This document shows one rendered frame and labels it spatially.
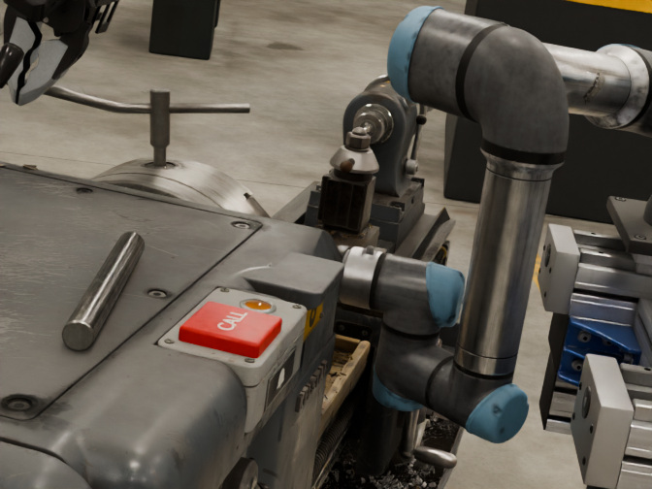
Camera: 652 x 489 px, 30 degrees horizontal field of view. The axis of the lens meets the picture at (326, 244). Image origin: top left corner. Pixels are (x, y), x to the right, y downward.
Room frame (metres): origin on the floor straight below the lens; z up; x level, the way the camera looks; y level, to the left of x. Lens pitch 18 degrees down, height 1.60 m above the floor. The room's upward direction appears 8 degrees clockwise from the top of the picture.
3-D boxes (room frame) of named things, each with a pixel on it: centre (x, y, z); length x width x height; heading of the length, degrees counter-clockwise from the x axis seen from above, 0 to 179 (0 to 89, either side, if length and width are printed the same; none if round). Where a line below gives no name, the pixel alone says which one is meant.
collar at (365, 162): (1.88, -0.03, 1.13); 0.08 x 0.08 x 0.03
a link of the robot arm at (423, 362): (1.44, -0.13, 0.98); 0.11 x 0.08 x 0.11; 44
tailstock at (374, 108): (2.48, -0.07, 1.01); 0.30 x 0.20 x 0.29; 168
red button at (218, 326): (0.81, 0.06, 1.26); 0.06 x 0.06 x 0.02; 78
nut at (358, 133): (1.88, -0.03, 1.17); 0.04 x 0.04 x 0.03
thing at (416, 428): (1.88, -0.18, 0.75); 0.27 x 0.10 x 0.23; 168
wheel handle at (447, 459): (1.76, -0.22, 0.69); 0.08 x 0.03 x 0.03; 78
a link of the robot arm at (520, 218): (1.36, -0.21, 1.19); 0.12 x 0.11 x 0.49; 134
